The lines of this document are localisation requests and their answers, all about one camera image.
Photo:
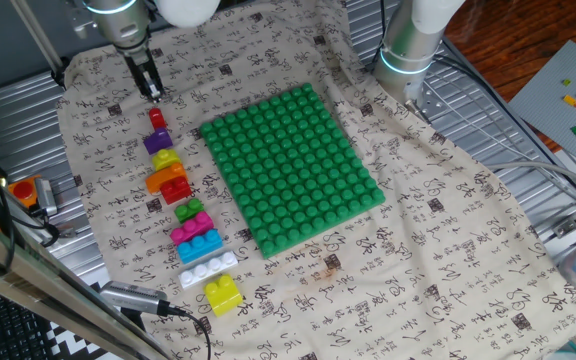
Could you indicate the yellow tall two-stud block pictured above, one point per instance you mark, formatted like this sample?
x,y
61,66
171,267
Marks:
x,y
223,296

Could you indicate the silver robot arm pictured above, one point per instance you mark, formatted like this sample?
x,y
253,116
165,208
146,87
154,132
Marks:
x,y
118,20

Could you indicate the red two-stud block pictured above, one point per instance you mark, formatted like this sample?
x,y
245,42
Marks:
x,y
177,191

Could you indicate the green studded baseplate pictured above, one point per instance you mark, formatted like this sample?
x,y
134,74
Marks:
x,y
293,170

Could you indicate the grey small-stud baseplate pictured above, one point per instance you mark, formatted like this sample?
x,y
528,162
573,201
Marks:
x,y
548,107

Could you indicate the lime one-stud block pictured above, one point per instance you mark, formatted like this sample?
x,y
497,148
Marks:
x,y
165,160

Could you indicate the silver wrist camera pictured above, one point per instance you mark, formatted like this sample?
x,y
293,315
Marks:
x,y
79,17

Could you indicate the tiny yellow brick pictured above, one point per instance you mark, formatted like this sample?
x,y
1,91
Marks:
x,y
569,100

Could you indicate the white four-stud block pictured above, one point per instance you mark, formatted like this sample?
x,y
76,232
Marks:
x,y
207,270

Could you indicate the orange long one-stud block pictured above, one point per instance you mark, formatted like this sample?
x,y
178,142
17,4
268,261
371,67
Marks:
x,y
160,179

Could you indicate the silver camera on stand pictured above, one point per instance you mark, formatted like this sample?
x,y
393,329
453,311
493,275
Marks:
x,y
133,297

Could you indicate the magenta three-stud block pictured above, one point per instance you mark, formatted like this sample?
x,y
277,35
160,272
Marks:
x,y
192,229

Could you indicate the blue three-stud block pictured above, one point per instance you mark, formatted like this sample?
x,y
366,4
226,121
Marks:
x,y
199,247

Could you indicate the black white patterned mat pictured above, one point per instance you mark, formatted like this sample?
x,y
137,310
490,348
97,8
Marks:
x,y
75,345

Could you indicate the grey tripod rod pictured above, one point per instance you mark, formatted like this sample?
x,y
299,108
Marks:
x,y
38,37

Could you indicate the aluminium frame bar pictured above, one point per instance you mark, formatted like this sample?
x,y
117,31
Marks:
x,y
43,280

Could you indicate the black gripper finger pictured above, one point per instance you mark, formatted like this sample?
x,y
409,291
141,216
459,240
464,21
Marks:
x,y
144,86
157,90

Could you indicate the black keyboard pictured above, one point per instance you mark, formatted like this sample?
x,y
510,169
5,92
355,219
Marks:
x,y
3,325

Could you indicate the orange emergency stop button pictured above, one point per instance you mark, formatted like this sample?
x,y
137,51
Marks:
x,y
23,191

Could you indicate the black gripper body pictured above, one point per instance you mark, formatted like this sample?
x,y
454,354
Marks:
x,y
138,65

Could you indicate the silver ribbed camera box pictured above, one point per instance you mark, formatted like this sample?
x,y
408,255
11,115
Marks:
x,y
46,196

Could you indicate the small red one-stud block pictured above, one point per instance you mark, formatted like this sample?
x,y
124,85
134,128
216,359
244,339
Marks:
x,y
157,119

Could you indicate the green two-stud block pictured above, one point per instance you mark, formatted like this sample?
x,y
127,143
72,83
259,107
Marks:
x,y
189,211

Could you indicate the purple one-stud block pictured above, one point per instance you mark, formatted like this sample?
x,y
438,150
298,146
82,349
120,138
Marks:
x,y
158,141

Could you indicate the beige calligraphy print cloth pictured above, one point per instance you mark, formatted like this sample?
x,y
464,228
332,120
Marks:
x,y
418,260

